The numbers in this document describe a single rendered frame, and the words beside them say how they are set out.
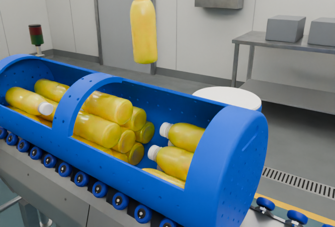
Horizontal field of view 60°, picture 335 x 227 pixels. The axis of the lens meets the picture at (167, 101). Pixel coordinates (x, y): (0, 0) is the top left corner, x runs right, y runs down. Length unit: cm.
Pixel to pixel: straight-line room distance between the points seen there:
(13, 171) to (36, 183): 14
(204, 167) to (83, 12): 536
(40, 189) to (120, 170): 46
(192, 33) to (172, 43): 38
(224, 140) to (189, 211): 15
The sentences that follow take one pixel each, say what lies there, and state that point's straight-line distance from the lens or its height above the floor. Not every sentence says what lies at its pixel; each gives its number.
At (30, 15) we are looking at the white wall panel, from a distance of 634.
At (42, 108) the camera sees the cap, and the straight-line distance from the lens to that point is 96.
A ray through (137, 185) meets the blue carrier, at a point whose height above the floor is 108.
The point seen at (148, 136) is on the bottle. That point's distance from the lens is 89.
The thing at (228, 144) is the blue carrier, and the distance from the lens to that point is 53.
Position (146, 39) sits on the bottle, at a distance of 80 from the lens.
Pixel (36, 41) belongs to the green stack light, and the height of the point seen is 118.
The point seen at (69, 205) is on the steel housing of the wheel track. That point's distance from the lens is 94.
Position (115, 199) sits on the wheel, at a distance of 78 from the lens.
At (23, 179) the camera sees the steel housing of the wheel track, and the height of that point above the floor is 85.
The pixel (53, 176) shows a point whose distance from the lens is 98.
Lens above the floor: 147
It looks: 23 degrees down
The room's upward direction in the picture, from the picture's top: straight up
